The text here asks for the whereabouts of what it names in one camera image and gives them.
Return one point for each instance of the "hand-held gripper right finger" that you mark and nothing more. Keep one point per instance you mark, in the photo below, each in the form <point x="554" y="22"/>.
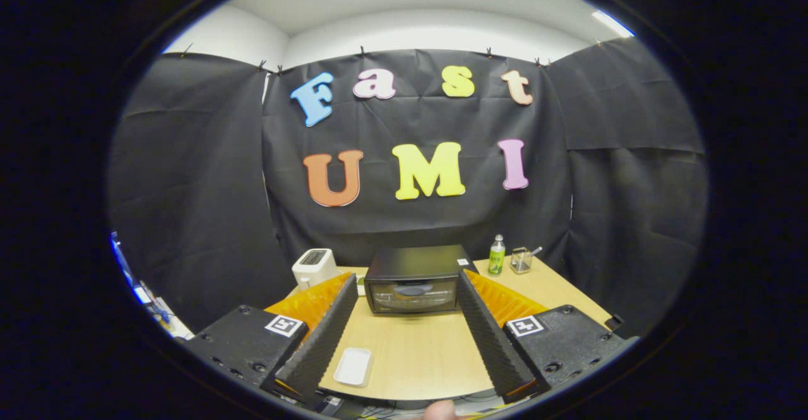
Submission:
<point x="489" y="338"/>

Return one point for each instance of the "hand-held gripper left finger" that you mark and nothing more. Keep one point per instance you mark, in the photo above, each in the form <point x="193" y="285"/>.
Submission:
<point x="322" y="338"/>

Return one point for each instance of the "black toaster oven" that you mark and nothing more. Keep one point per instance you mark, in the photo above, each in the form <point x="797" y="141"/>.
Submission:
<point x="413" y="265"/>

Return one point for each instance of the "white pop-up toaster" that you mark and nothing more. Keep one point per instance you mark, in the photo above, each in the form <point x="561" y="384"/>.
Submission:
<point x="314" y="267"/>

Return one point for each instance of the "small white rectangular tray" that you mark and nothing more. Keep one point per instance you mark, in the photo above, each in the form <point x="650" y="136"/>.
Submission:
<point x="353" y="366"/>

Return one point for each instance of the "green drink bottle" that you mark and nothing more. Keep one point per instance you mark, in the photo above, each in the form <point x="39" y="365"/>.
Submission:
<point x="497" y="259"/>

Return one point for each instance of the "blue and white printed clutter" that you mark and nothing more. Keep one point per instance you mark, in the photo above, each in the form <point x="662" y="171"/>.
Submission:
<point x="148" y="300"/>

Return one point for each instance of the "ceiling light panel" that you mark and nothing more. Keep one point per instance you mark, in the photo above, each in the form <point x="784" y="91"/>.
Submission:
<point x="612" y="23"/>

